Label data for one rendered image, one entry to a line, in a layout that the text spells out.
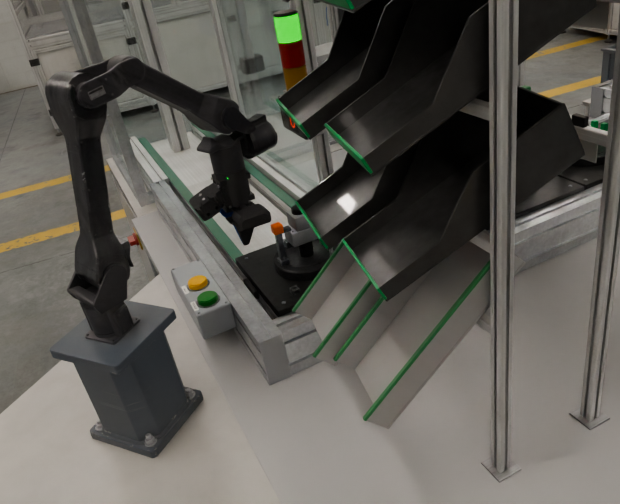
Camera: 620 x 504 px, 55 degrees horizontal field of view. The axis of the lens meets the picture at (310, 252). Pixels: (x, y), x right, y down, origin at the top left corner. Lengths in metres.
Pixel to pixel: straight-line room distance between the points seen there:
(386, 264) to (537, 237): 0.63
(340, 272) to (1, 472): 0.66
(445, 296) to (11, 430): 0.83
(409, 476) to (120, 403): 0.46
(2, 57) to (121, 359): 8.34
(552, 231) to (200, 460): 0.83
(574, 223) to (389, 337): 0.64
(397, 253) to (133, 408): 0.51
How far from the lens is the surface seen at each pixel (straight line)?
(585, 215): 1.41
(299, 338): 1.09
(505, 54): 0.62
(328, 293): 1.01
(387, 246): 0.77
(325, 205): 0.91
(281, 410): 1.07
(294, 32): 1.27
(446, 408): 1.03
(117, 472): 1.08
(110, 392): 1.02
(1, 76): 9.22
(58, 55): 6.30
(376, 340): 0.90
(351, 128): 0.73
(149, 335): 0.98
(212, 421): 1.09
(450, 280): 0.84
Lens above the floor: 1.60
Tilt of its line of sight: 30 degrees down
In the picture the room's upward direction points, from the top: 10 degrees counter-clockwise
